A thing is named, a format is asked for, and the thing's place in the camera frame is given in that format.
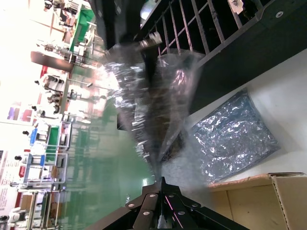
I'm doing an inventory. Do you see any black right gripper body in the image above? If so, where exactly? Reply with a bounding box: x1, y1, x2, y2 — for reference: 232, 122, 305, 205
92, 0, 145, 48

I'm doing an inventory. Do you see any green fabric table cover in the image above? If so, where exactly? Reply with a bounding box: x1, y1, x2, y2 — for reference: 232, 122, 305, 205
70, 1, 97, 49

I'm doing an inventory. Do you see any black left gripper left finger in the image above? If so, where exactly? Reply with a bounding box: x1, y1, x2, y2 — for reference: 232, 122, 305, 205
88, 183, 161, 230

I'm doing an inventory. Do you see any white rack with blue bins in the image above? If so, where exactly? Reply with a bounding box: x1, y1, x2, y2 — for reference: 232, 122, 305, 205
27, 120, 73, 155

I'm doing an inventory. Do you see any dark brown cabinet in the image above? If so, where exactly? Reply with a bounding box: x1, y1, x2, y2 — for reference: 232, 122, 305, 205
30, 50, 74, 73

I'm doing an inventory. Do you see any green cloth sheet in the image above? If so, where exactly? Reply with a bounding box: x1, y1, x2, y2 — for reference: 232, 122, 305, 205
45, 125, 61, 157

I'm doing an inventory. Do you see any white shelf cart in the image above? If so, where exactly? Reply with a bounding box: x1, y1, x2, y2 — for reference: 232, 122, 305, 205
23, 153, 70, 191

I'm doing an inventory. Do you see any white red wall info poster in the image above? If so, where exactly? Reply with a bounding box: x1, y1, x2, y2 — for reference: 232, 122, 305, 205
6, 104, 35, 125

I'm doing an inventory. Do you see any silver blue antistatic bag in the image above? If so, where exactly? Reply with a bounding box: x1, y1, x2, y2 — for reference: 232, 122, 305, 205
191, 87, 282, 185
102, 42, 207, 188

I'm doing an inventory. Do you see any brown cardboard box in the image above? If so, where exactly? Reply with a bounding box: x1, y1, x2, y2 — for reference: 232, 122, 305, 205
208, 172, 307, 230

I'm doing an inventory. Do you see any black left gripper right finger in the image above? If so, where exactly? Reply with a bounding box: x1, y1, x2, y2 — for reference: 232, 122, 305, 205
161, 177, 241, 230

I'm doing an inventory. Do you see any black slotted plastic container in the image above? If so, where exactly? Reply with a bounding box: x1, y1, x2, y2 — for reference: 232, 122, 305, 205
140, 0, 307, 115

